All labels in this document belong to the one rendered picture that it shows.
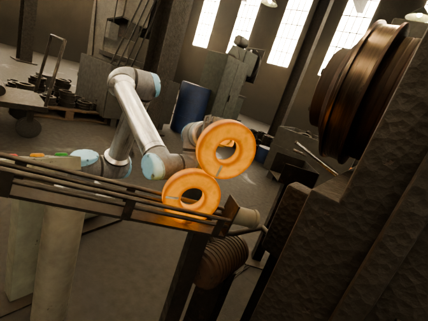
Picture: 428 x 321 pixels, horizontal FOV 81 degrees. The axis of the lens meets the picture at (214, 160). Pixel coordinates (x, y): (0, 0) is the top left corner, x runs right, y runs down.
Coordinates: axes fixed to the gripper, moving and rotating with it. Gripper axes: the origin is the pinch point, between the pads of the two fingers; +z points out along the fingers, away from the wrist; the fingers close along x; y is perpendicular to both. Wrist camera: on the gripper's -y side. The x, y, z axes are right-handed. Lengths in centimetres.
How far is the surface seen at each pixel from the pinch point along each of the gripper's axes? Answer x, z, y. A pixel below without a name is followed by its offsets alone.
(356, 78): 29.4, 7.3, 25.1
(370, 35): 32, 6, 39
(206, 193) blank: -1.8, -2.8, -14.4
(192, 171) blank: -7.2, -2.0, -9.3
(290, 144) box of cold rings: 186, -221, 33
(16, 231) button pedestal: -52, -43, -45
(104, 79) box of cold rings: -59, -315, 61
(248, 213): 13.0, -4.1, -18.2
